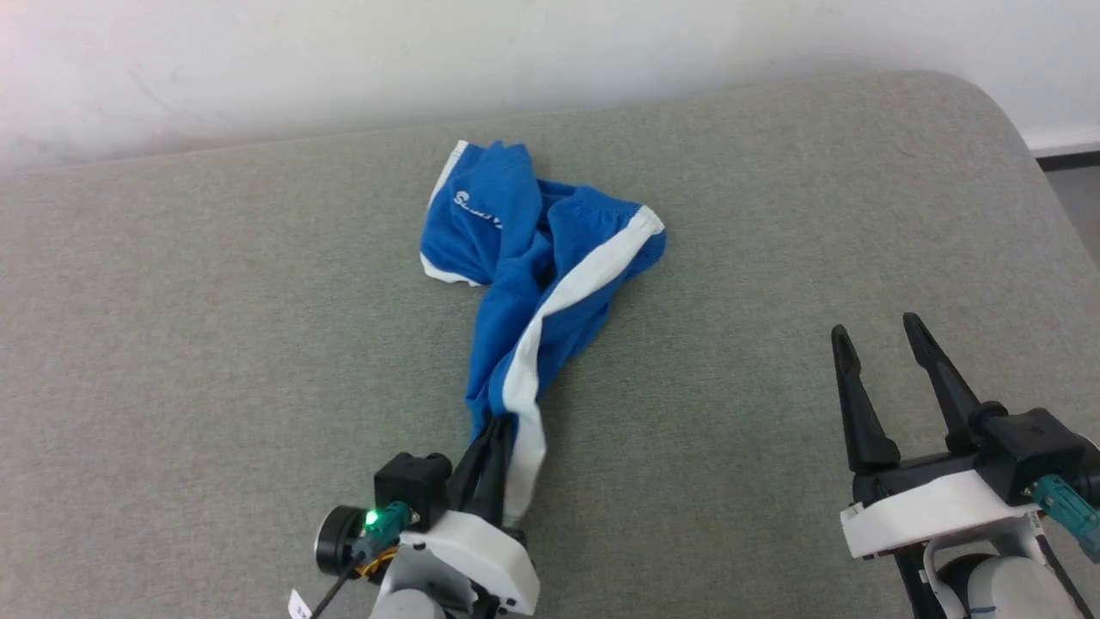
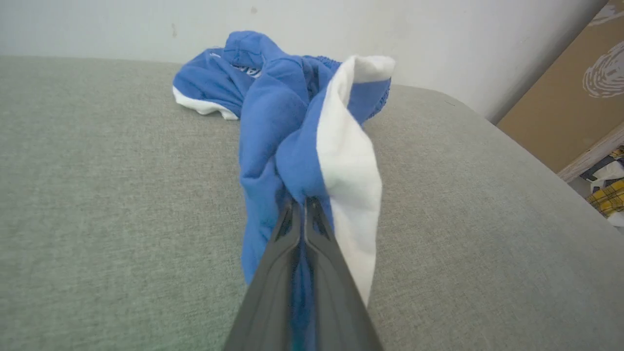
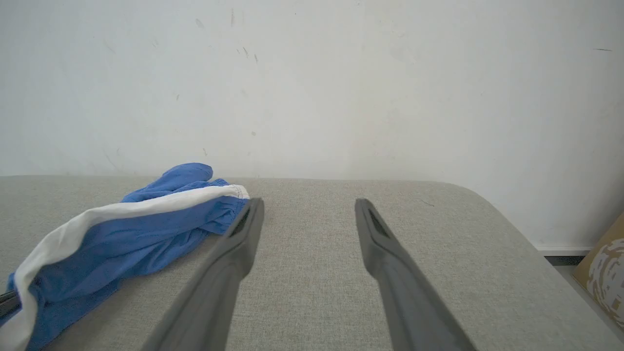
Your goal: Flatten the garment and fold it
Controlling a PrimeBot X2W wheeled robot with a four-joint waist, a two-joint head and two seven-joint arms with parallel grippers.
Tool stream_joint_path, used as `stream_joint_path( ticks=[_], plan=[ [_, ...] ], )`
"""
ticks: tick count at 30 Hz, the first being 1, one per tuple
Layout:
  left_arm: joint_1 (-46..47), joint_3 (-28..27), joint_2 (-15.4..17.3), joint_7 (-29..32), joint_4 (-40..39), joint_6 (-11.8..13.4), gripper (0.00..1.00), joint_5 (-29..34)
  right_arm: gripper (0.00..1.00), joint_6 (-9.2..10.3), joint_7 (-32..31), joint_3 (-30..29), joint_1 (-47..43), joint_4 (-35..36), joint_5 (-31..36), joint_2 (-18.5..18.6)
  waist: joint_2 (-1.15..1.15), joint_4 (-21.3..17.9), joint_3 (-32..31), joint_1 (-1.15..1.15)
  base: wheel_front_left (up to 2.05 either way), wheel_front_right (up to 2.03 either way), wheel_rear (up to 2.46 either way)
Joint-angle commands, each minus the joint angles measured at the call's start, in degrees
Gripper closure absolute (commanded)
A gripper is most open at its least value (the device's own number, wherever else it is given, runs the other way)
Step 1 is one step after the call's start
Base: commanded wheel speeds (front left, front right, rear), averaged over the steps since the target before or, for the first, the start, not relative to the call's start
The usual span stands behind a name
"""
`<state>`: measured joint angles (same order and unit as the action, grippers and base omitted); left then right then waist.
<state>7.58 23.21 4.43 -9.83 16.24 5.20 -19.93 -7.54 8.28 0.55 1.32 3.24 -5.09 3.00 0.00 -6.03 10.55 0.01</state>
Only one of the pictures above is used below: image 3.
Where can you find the blue garment with white bands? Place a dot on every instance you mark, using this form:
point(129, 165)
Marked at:
point(122, 243)

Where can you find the white baseboard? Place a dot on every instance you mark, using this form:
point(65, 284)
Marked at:
point(560, 250)

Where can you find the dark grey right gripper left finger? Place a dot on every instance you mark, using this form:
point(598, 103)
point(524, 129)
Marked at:
point(214, 282)

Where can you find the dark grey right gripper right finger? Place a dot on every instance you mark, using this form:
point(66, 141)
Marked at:
point(409, 297)

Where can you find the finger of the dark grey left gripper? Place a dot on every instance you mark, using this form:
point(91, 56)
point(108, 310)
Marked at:
point(7, 303)

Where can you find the brown cardboard box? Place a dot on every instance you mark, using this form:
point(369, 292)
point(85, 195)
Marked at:
point(604, 275)

